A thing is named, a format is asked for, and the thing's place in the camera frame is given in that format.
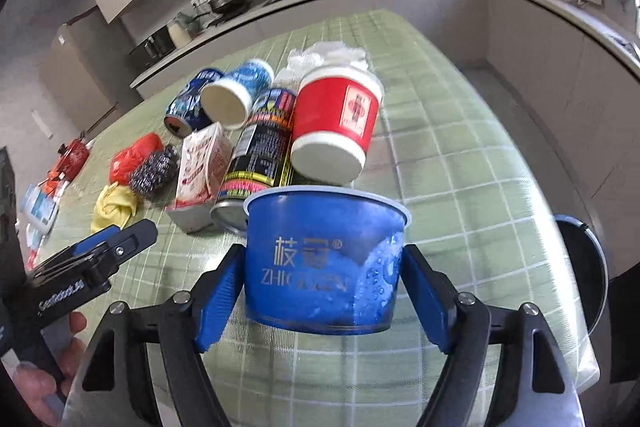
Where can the blue paper bowl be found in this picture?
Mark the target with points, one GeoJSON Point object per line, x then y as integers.
{"type": "Point", "coordinates": [320, 257]}

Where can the yellow cloth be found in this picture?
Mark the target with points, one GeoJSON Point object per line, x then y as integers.
{"type": "Point", "coordinates": [114, 207]}

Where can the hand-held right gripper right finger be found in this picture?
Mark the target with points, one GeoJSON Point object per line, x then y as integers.
{"type": "Point", "coordinates": [426, 302]}

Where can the dark printed can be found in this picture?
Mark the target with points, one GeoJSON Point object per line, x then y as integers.
{"type": "Point", "coordinates": [262, 147]}

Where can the white jar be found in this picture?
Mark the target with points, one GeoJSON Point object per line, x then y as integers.
{"type": "Point", "coordinates": [179, 34]}

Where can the crumpled white plastic bag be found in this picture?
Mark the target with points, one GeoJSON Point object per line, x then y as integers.
{"type": "Point", "coordinates": [330, 54]}

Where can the blue white packet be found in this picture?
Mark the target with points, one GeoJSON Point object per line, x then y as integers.
{"type": "Point", "coordinates": [40, 212]}

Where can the blue white paper cup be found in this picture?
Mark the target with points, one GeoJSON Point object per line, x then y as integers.
{"type": "Point", "coordinates": [235, 94]}

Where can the white red milk carton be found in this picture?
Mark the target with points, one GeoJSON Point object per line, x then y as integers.
{"type": "Point", "coordinates": [200, 167]}

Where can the red paper cup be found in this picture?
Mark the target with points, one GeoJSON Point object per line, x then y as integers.
{"type": "Point", "coordinates": [340, 117]}

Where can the black trash bin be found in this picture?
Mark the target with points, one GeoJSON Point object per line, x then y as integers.
{"type": "Point", "coordinates": [580, 272]}

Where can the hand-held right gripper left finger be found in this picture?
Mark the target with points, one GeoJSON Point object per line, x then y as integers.
{"type": "Point", "coordinates": [222, 294]}

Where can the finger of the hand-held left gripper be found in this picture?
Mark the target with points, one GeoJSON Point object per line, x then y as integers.
{"type": "Point", "coordinates": [132, 239]}
{"type": "Point", "coordinates": [97, 243]}

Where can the person's left hand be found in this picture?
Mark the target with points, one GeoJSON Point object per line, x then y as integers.
{"type": "Point", "coordinates": [47, 394]}

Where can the steel wool scrubber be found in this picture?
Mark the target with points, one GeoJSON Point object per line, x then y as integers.
{"type": "Point", "coordinates": [154, 171]}

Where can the blue drink can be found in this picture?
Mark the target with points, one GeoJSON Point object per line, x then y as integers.
{"type": "Point", "coordinates": [187, 104]}

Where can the black microwave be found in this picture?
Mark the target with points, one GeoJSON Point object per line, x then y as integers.
{"type": "Point", "coordinates": [152, 49]}

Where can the grey refrigerator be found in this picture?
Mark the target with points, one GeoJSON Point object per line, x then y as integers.
{"type": "Point", "coordinates": [80, 72]}

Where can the red plastic bag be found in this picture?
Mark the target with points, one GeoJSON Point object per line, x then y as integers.
{"type": "Point", "coordinates": [132, 154]}

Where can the red packet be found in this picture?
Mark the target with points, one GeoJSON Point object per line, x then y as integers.
{"type": "Point", "coordinates": [72, 159]}

